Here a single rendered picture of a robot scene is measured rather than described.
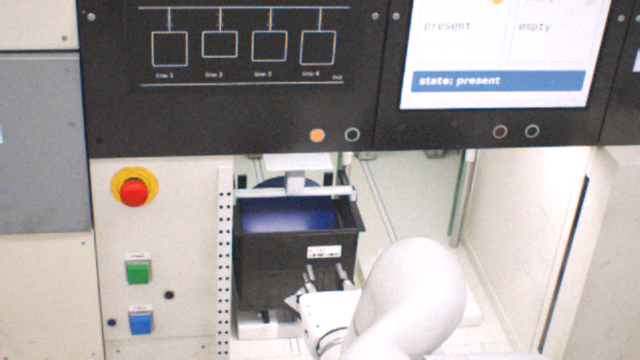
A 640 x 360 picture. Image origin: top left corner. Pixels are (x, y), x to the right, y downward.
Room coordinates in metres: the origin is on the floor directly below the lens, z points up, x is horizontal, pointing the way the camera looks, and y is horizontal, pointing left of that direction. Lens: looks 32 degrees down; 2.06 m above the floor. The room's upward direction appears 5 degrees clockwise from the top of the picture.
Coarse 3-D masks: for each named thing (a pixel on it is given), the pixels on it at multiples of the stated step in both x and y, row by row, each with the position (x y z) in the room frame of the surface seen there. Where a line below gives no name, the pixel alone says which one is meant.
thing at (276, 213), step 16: (256, 208) 1.44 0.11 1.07; (272, 208) 1.45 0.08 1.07; (288, 208) 1.45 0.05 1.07; (304, 208) 1.46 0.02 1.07; (320, 208) 1.47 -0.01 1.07; (256, 224) 1.44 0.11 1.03; (272, 224) 1.45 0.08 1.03; (288, 224) 1.45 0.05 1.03; (304, 224) 1.46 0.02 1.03; (320, 224) 1.47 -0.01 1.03
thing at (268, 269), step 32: (288, 160) 1.39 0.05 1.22; (320, 160) 1.40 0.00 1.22; (256, 192) 1.39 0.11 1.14; (288, 192) 1.39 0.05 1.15; (320, 192) 1.41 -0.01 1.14; (352, 192) 1.42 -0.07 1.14; (352, 224) 1.37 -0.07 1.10; (256, 256) 1.29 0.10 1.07; (288, 256) 1.31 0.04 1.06; (320, 256) 1.32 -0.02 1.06; (352, 256) 1.33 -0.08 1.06; (256, 288) 1.30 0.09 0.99; (288, 288) 1.31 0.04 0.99; (320, 288) 1.32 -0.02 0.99
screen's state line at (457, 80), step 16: (416, 80) 1.14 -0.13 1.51; (432, 80) 1.14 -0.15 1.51; (448, 80) 1.15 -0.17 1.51; (464, 80) 1.15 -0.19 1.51; (480, 80) 1.16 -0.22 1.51; (496, 80) 1.16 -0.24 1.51; (512, 80) 1.16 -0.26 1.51; (528, 80) 1.17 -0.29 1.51; (544, 80) 1.17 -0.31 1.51; (560, 80) 1.18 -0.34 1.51; (576, 80) 1.18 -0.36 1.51
